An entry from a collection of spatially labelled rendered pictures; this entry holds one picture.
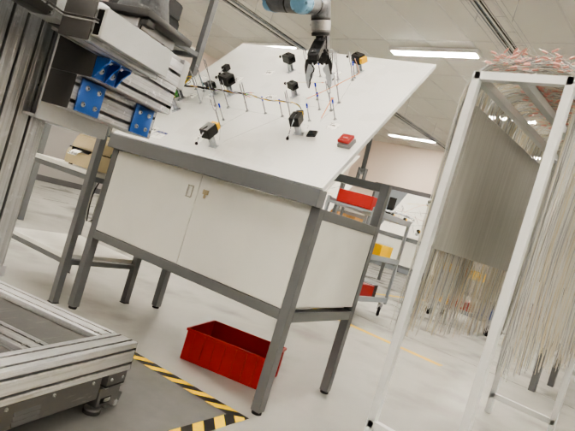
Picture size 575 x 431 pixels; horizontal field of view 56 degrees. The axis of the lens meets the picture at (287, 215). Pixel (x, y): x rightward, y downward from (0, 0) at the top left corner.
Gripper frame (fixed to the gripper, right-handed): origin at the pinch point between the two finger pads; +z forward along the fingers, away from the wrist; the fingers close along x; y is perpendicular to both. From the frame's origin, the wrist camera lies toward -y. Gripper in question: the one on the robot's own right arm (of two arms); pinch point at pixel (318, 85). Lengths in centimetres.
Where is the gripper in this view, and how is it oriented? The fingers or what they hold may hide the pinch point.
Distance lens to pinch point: 216.2
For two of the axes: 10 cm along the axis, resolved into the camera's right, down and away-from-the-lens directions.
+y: 3.9, -2.6, 8.8
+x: -9.2, -1.0, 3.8
